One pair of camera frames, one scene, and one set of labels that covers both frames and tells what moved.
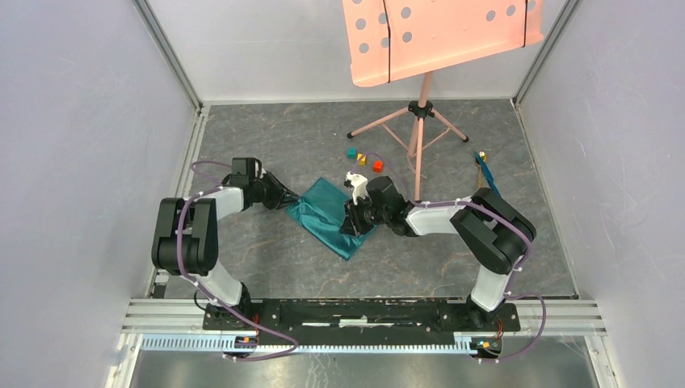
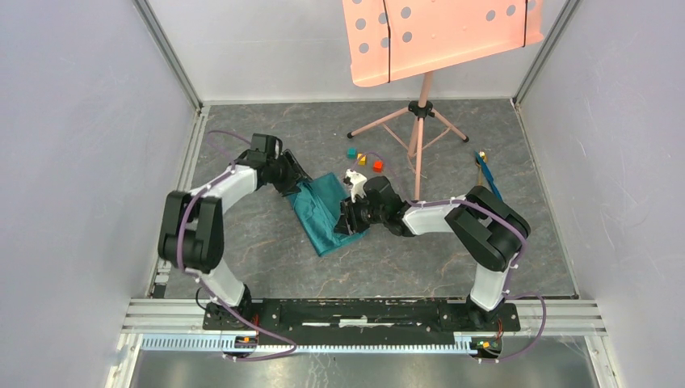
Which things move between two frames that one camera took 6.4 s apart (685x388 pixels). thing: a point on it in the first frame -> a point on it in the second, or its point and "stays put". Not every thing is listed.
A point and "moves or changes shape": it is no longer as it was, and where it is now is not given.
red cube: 377,166 stays put
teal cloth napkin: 321,213 moves or changes shape
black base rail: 361,322 stays put
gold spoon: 483,156 stays put
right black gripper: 352,224 stays put
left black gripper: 282,196 -> 289,187
